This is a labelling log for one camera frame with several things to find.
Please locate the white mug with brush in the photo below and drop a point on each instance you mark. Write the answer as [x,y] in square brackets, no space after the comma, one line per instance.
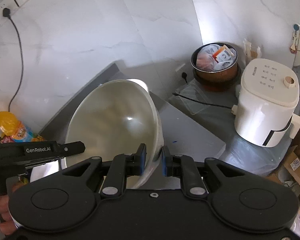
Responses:
[295,46]

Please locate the cardboard box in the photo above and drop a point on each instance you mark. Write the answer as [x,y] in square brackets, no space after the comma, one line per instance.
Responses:
[288,173]

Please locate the orange juice bottle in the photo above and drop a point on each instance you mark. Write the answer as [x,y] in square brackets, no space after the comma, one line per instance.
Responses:
[16,130]

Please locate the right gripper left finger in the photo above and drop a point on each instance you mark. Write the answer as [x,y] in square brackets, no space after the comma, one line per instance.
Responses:
[120,168]

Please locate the brown pot with bags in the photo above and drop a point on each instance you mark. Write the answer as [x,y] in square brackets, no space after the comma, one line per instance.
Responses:
[215,66]

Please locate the person's left hand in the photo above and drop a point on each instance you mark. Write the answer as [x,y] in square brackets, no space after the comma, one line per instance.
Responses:
[7,227]

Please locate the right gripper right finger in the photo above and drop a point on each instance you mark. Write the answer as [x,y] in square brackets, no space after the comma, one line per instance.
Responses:
[188,171]

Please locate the white ceramic bowl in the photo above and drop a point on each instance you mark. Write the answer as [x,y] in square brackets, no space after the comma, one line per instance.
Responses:
[114,119]

